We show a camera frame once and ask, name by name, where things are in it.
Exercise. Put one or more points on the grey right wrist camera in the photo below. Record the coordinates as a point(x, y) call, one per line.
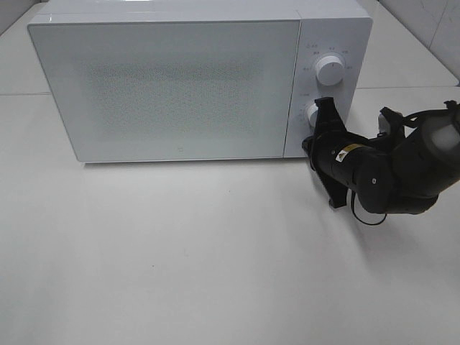
point(389, 121)

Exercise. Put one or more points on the white microwave door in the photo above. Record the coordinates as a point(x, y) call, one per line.
point(138, 92)

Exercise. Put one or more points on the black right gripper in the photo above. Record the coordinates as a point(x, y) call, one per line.
point(333, 155)

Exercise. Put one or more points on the white microwave oven body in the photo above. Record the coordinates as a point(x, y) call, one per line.
point(342, 27)

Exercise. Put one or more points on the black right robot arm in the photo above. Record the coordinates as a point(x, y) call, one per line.
point(401, 171)

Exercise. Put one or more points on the white control knob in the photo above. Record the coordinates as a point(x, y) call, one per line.
point(310, 114)
point(329, 69)

